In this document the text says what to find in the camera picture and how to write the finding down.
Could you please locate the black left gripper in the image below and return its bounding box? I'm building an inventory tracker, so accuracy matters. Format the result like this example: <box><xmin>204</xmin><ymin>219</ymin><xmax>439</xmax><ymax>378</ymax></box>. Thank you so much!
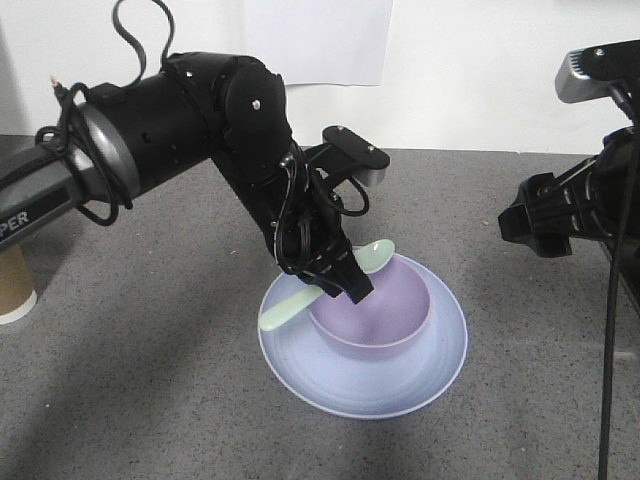
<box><xmin>234</xmin><ymin>144</ymin><xmax>374</xmax><ymax>304</ymax></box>

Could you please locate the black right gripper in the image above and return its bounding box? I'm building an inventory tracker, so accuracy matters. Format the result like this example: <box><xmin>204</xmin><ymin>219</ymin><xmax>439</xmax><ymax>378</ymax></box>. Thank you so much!
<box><xmin>498</xmin><ymin>127</ymin><xmax>636</xmax><ymax>258</ymax></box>

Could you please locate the pale green plastic spoon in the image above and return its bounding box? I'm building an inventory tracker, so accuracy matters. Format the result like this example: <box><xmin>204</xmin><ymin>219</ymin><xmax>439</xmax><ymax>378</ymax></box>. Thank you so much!
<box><xmin>258</xmin><ymin>239</ymin><xmax>395</xmax><ymax>332</ymax></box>

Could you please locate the purple plastic bowl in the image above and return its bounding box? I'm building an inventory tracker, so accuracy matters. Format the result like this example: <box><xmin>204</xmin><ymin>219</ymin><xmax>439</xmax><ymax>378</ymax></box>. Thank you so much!
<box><xmin>309</xmin><ymin>254</ymin><xmax>432</xmax><ymax>360</ymax></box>

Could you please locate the brown paper cup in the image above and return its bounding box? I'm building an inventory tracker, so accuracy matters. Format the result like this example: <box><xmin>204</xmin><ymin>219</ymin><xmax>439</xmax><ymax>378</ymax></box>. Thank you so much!
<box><xmin>0</xmin><ymin>245</ymin><xmax>38</xmax><ymax>325</ymax></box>

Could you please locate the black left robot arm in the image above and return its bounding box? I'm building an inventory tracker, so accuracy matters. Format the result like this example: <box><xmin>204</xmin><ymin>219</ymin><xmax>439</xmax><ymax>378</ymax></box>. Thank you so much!
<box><xmin>1</xmin><ymin>52</ymin><xmax>389</xmax><ymax>302</ymax></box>

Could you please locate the light blue plate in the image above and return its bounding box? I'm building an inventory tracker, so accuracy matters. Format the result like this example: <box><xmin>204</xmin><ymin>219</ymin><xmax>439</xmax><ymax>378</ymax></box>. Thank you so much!
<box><xmin>258</xmin><ymin>254</ymin><xmax>468</xmax><ymax>420</ymax></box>

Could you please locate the black induction cooktop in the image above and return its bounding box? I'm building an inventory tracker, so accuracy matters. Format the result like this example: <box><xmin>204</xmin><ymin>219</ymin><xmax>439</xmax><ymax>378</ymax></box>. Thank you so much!
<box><xmin>619</xmin><ymin>239</ymin><xmax>639</xmax><ymax>314</ymax></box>

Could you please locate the white paper sheet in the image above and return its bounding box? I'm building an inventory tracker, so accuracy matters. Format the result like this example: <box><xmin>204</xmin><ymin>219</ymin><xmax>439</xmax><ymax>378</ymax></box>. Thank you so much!
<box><xmin>243</xmin><ymin>0</ymin><xmax>393</xmax><ymax>86</ymax></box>

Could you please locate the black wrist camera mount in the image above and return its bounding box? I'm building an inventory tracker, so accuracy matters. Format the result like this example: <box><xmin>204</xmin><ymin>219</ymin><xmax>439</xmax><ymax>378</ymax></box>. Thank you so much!
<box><xmin>304</xmin><ymin>126</ymin><xmax>390</xmax><ymax>189</ymax></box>

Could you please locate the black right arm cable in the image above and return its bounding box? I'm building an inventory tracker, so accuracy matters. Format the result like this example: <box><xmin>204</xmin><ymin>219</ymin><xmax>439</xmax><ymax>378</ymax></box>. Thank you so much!
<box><xmin>597</xmin><ymin>82</ymin><xmax>636</xmax><ymax>480</ymax></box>

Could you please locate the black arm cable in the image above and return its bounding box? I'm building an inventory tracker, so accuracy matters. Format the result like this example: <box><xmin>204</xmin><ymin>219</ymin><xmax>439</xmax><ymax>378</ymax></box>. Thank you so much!
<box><xmin>34</xmin><ymin>0</ymin><xmax>177</xmax><ymax>226</ymax></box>
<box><xmin>597</xmin><ymin>82</ymin><xmax>636</xmax><ymax>480</ymax></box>

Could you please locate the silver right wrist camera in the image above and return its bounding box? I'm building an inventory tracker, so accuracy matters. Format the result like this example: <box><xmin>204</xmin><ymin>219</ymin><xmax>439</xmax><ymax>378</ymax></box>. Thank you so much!
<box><xmin>555</xmin><ymin>40</ymin><xmax>639</xmax><ymax>104</ymax></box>

